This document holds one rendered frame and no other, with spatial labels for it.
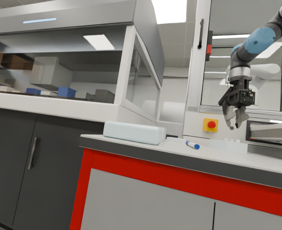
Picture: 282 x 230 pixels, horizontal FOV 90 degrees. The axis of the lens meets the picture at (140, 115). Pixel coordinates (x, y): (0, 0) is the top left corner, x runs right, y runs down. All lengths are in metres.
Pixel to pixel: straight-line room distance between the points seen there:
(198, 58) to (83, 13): 0.77
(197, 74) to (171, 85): 3.38
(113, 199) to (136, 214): 0.06
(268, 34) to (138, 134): 0.56
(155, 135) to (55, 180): 0.81
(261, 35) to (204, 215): 0.59
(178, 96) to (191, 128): 3.36
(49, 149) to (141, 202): 0.82
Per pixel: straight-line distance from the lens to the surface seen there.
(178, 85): 4.33
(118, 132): 0.37
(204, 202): 0.33
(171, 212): 0.34
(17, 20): 1.54
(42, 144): 1.12
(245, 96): 0.71
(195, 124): 0.90
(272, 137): 0.79
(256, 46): 0.68
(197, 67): 1.00
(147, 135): 0.34
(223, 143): 0.65
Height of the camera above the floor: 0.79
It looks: 6 degrees up
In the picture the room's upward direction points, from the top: 8 degrees clockwise
